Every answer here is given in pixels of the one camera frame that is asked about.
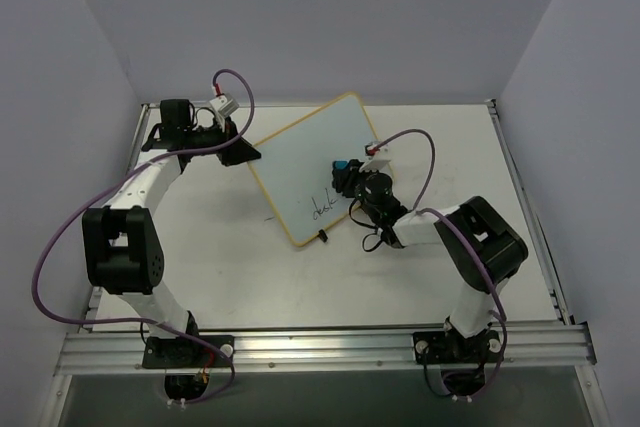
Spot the yellow-framed small whiteboard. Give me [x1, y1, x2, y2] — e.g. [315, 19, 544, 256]
[249, 92, 378, 247]

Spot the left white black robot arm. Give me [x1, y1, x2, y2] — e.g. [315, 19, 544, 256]
[82, 94, 261, 366]

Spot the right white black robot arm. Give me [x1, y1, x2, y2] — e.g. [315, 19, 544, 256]
[331, 159, 529, 360]

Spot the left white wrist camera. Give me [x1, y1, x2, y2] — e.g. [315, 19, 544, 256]
[209, 94, 239, 119]

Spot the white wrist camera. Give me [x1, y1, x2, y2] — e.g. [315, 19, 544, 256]
[209, 94, 239, 119]
[359, 142, 391, 172]

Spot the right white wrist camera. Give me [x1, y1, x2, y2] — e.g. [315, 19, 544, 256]
[359, 142, 391, 172]

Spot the front aluminium frame rail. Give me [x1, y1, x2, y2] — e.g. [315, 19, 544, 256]
[56, 322, 596, 375]

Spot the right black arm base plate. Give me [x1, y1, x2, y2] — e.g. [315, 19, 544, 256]
[412, 329, 502, 365]

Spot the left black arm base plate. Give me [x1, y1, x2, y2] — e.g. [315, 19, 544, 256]
[141, 336, 228, 370]

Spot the aluminium table edge rail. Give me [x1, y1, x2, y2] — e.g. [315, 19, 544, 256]
[485, 98, 575, 325]

